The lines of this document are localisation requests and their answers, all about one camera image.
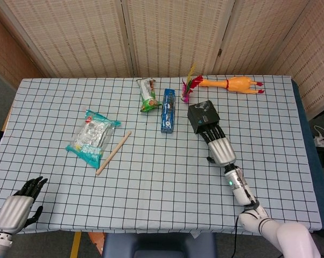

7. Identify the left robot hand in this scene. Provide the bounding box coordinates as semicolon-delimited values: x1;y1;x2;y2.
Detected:
0;176;48;235

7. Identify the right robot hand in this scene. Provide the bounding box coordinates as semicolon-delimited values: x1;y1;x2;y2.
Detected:
200;125;237;168

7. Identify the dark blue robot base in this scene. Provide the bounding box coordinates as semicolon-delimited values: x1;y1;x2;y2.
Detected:
101;232;216;258

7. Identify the small black cardboard box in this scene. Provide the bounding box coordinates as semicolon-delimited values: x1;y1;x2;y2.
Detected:
187;100;221;134

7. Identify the blue rectangular carton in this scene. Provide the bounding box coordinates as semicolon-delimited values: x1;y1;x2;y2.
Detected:
160;89;177;134

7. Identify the colourful feather shuttlecock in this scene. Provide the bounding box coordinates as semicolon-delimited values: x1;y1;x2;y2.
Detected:
181;64;205;104

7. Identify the yellow rubber chicken toy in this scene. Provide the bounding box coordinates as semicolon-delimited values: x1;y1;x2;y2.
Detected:
198;76;265;95

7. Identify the white black checkered tablecloth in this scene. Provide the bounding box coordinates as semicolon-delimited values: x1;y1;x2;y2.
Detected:
0;75;322;234

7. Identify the blue table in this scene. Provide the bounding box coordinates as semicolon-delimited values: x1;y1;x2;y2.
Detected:
290;79;324;232

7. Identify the green snack packet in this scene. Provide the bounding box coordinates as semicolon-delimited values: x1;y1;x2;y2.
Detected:
136;78;163;113

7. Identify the wooden stick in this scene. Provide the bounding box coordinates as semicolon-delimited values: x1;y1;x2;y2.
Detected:
95;131;132;176

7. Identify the teal clear snack bag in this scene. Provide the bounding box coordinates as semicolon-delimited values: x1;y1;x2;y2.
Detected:
65;109;122;169

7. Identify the beige woven folding screen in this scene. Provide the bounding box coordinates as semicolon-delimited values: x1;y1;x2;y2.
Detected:
0;0;324;119

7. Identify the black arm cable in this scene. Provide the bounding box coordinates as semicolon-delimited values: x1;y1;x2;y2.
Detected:
230;171;261;258

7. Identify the white cable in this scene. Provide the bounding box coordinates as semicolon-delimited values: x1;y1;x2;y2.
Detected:
313;125;324;148

